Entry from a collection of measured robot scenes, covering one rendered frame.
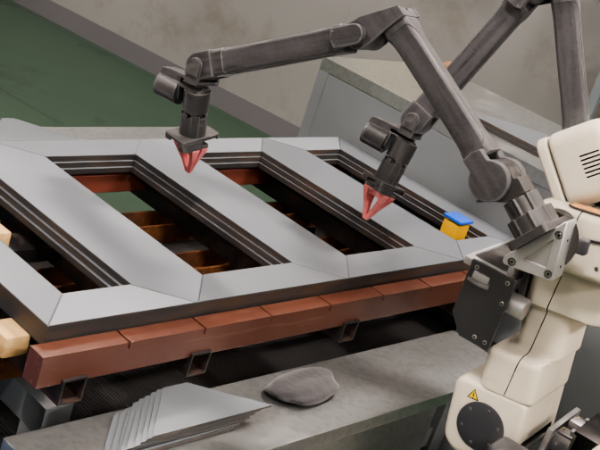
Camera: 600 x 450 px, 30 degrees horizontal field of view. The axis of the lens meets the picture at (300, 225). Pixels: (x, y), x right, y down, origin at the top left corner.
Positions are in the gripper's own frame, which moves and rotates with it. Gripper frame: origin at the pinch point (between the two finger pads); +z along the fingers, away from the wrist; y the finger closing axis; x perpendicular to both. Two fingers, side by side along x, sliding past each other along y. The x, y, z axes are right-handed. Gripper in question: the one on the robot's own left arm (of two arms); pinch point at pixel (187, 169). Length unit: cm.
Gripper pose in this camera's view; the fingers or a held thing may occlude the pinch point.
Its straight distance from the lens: 249.3
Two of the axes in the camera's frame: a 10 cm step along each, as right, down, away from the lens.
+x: 6.8, 4.7, -5.6
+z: -1.5, 8.4, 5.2
